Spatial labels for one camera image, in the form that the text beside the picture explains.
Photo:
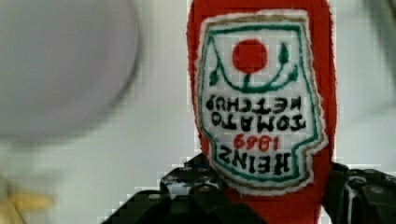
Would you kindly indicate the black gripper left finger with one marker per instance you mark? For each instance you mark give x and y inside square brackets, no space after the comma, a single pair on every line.
[190,194]

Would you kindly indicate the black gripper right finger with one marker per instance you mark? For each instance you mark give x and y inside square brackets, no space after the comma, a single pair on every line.
[360,196]

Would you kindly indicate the red plush ketchup bottle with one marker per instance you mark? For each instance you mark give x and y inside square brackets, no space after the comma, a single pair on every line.
[263,94]

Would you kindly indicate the pale green strainer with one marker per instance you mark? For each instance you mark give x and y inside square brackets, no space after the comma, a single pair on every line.
[380,15]

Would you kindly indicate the lavender round plate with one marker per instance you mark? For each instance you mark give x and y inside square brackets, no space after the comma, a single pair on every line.
[64,63]

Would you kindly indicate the peeled toy banana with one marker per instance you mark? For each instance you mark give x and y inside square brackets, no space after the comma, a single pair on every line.
[23,207]

